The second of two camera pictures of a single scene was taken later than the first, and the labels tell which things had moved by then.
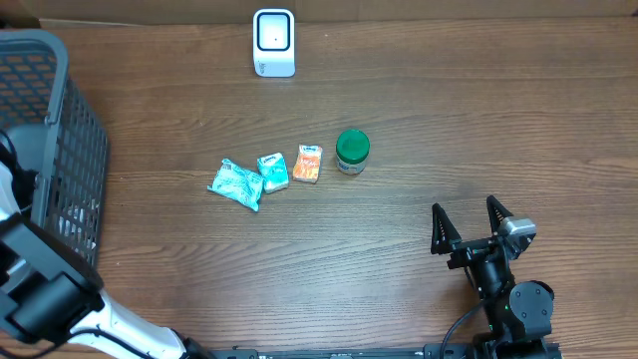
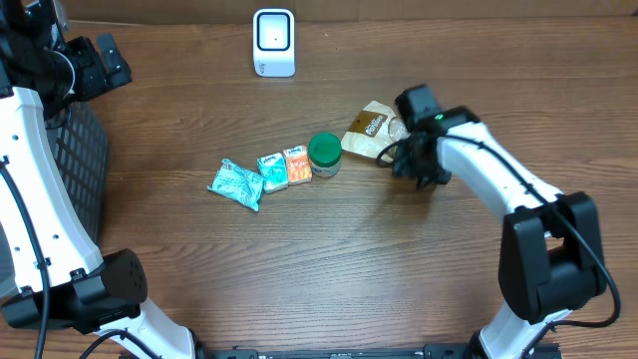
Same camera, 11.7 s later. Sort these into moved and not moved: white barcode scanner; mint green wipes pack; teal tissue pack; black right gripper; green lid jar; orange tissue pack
Moved: green lid jar; orange tissue pack; black right gripper
Not moved: teal tissue pack; white barcode scanner; mint green wipes pack
